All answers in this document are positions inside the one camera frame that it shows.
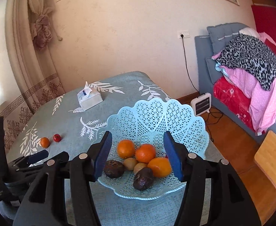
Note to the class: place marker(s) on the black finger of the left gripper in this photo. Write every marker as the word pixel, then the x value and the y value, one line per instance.
pixel 59 161

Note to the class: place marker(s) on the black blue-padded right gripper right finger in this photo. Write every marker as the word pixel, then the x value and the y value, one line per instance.
pixel 230 202

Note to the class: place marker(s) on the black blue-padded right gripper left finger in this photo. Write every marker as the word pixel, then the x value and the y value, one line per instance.
pixel 44 202

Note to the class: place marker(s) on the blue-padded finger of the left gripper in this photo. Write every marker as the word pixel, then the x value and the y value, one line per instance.
pixel 26 161

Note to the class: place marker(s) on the small orange kumquat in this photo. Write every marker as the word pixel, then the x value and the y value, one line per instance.
pixel 44 142

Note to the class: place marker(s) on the small dark red tomato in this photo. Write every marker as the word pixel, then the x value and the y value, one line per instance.
pixel 57 138

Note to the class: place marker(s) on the dark brown wrinkled fruit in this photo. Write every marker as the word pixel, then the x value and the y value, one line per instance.
pixel 114 169
pixel 144 179

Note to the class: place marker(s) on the round orange mandarin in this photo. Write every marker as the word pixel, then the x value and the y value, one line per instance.
pixel 125 149

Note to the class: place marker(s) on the small brown kiwi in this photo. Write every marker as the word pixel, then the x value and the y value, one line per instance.
pixel 130 163

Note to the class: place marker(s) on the large tan kiwi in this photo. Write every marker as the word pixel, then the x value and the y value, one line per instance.
pixel 138 167

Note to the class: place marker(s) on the large oval orange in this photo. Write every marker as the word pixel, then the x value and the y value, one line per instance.
pixel 160 166

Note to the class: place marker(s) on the orange mandarin with stem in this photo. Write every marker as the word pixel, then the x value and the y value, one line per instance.
pixel 145 153

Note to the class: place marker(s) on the grey-green leaf-print tablecloth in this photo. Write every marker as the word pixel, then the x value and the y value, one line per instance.
pixel 79 129

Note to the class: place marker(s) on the white tissue pack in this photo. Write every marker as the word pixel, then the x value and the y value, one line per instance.
pixel 88 97

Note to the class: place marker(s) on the beige patterned curtain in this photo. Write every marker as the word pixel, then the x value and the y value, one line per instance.
pixel 28 78

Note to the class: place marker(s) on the light blue plastic lattice basket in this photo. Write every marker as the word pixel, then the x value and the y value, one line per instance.
pixel 146 122

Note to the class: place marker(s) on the red floral blanket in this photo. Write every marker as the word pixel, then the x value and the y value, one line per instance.
pixel 234 99

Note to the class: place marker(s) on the white electric heater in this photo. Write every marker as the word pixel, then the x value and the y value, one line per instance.
pixel 201 104

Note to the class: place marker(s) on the pink dotted quilt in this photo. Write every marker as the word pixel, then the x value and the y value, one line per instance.
pixel 263 103

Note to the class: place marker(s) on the grey upholstered bed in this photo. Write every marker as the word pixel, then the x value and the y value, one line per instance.
pixel 208 75

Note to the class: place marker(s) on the leopard print blanket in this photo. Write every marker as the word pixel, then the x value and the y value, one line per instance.
pixel 252 55

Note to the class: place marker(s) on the grey cushion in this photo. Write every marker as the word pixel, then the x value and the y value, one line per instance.
pixel 221 34

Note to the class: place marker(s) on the white wall socket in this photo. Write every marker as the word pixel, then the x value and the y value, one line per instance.
pixel 183 34

